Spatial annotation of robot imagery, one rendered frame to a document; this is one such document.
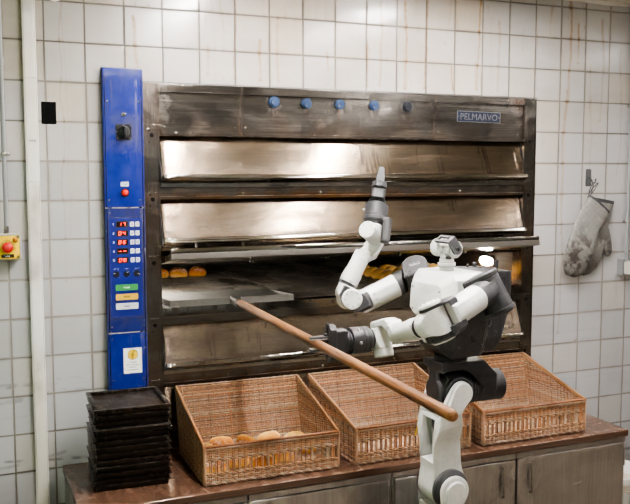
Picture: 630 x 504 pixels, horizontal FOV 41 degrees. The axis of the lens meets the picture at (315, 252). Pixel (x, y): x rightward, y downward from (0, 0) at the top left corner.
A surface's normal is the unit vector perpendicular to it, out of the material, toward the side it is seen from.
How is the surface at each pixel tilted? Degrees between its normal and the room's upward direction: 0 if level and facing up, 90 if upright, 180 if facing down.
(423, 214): 70
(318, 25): 90
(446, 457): 90
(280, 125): 90
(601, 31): 90
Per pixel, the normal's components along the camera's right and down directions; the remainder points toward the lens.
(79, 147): 0.39, 0.08
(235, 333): 0.37, -0.26
